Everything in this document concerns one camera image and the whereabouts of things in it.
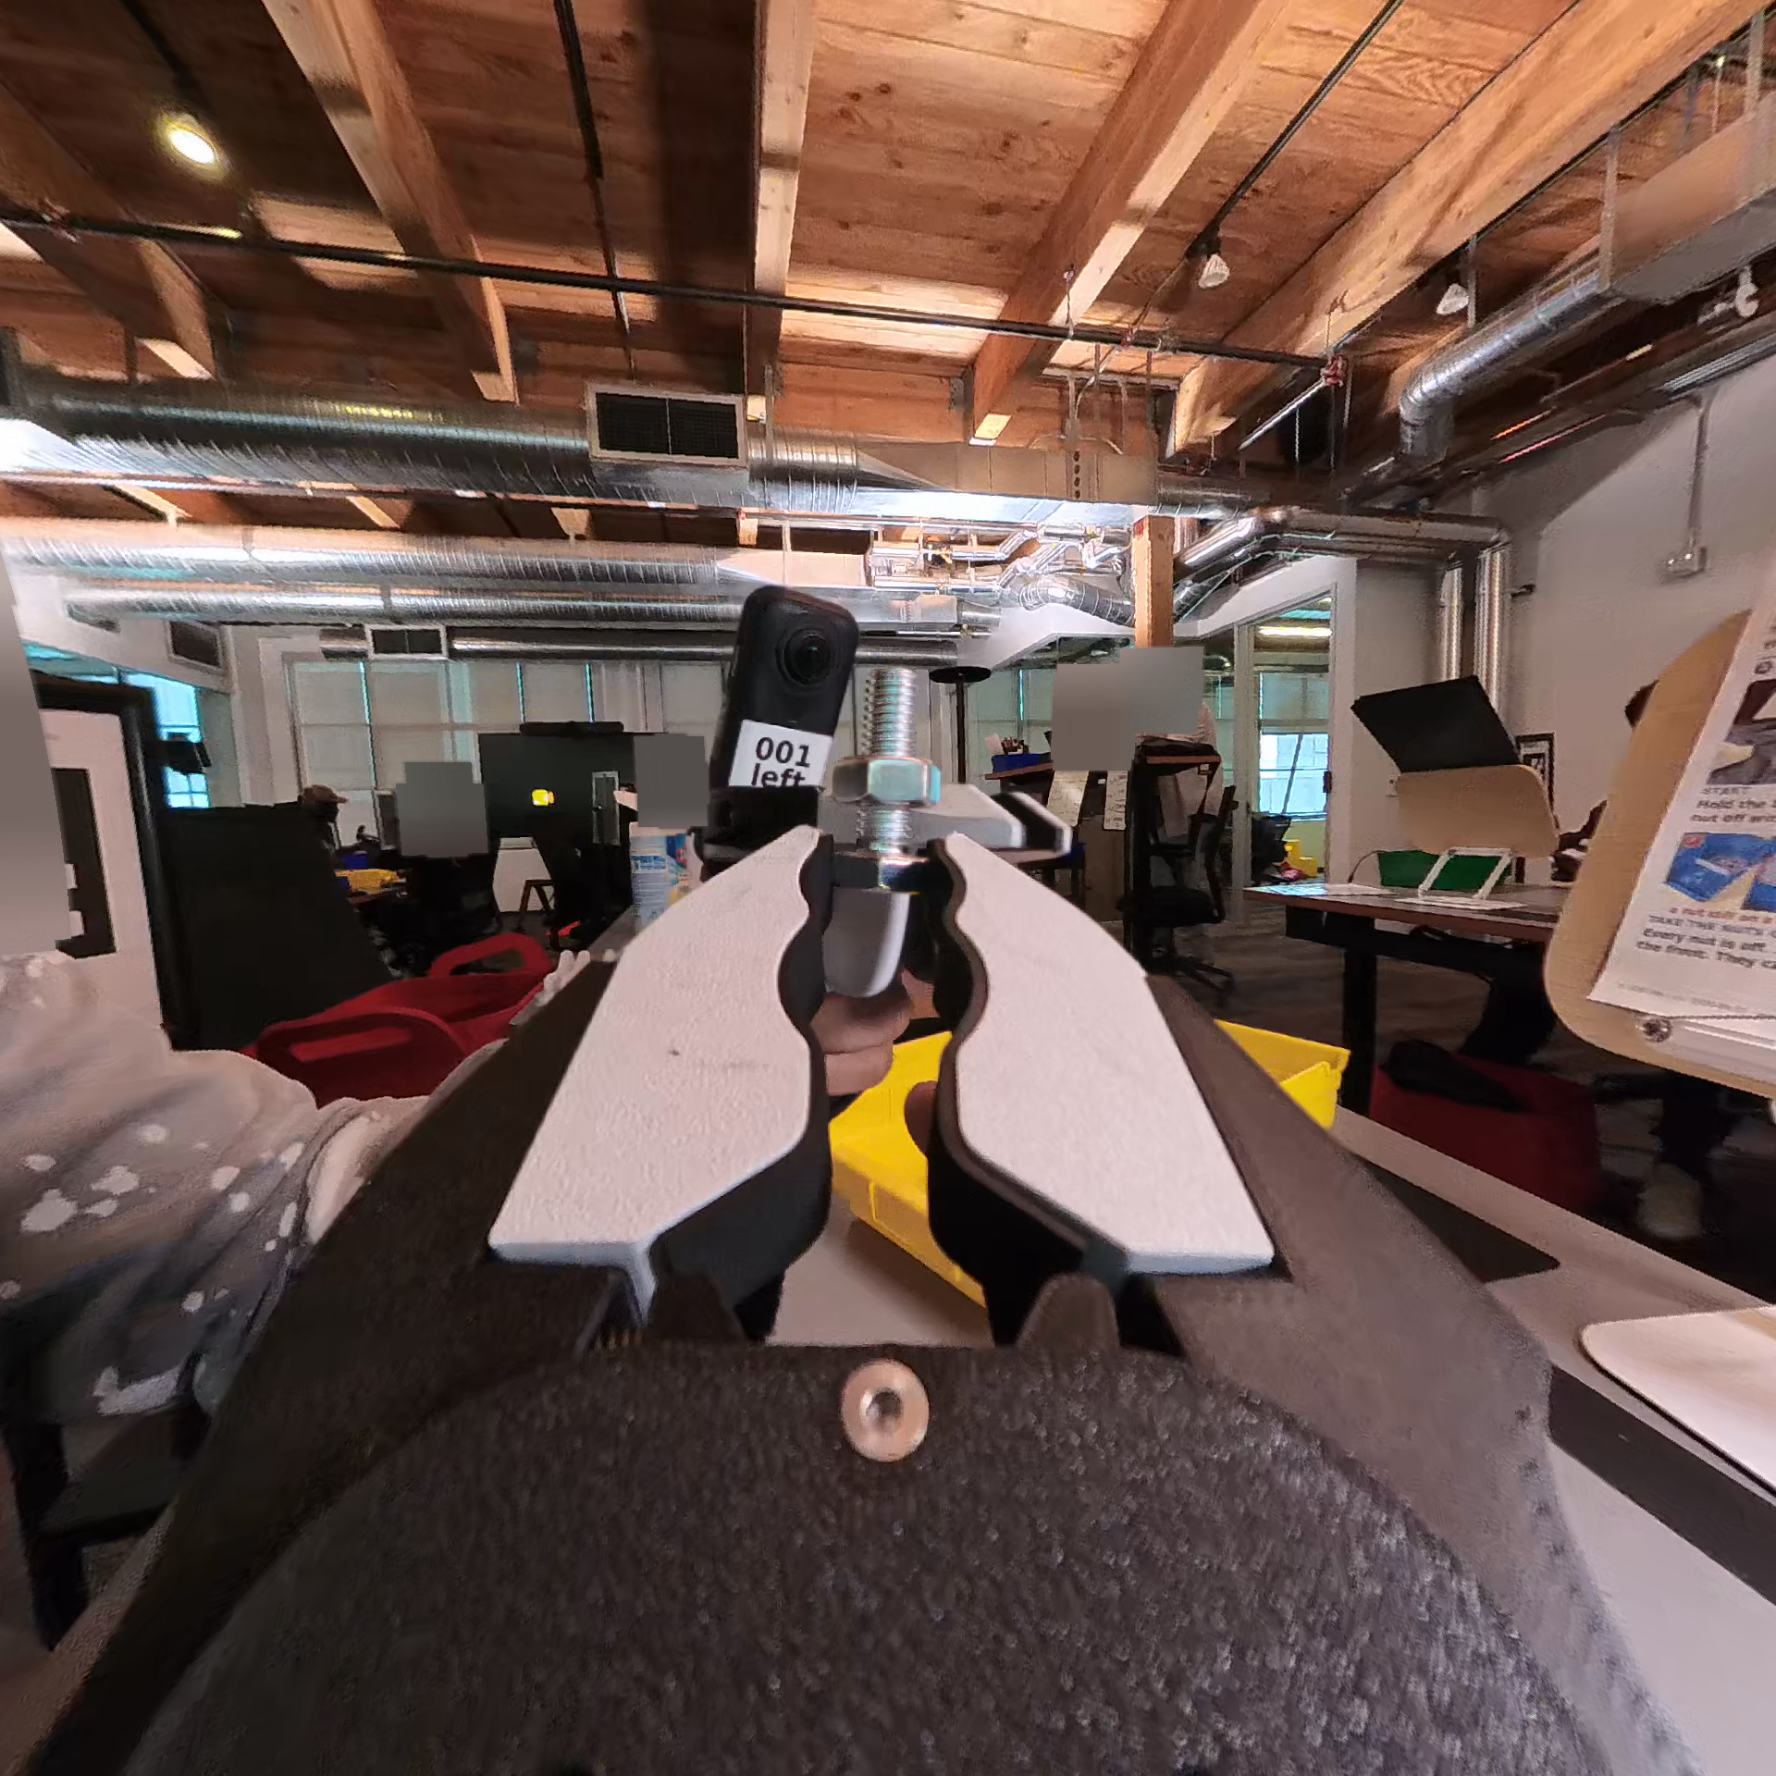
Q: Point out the white wipes canister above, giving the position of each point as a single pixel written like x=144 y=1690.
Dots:
x=653 y=874

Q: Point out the recessed ceiling light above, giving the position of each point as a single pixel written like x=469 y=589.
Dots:
x=191 y=141

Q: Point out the green plastic bin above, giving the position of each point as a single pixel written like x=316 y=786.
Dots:
x=1403 y=871

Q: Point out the yellow plastic bin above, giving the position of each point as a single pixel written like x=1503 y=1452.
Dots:
x=888 y=1165

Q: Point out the steel hex nut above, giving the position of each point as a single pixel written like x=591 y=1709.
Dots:
x=885 y=781

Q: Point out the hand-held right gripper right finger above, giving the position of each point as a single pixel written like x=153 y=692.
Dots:
x=1096 y=1110

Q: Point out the framed marker board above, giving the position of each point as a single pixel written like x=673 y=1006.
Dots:
x=120 y=833

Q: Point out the silver air duct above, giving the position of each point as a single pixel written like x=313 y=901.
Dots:
x=347 y=563
x=1500 y=348
x=347 y=445

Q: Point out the wooden top desk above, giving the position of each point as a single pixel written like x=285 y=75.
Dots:
x=1387 y=909

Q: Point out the wooden document stand white base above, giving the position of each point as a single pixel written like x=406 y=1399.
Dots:
x=1609 y=860

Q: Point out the black board document stand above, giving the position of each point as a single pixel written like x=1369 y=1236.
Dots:
x=1437 y=722

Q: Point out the black office chair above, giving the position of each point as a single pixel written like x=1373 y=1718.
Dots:
x=1181 y=901

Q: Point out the black floor lamp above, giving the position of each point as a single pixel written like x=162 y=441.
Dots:
x=961 y=675

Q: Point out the black display screen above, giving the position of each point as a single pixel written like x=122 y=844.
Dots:
x=569 y=757

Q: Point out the red storage bin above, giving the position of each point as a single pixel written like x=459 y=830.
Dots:
x=1486 y=1150

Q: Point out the steel hex bolt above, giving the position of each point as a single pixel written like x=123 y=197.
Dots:
x=894 y=714

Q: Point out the red tote bag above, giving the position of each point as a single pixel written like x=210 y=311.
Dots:
x=360 y=1047

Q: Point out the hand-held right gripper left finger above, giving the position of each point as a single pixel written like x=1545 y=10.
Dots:
x=667 y=1096

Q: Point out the person's left hand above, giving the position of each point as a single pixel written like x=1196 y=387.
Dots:
x=862 y=1047

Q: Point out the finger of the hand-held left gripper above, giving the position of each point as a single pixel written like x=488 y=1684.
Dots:
x=868 y=944
x=979 y=813

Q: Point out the air vent grille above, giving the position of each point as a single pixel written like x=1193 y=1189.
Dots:
x=667 y=426

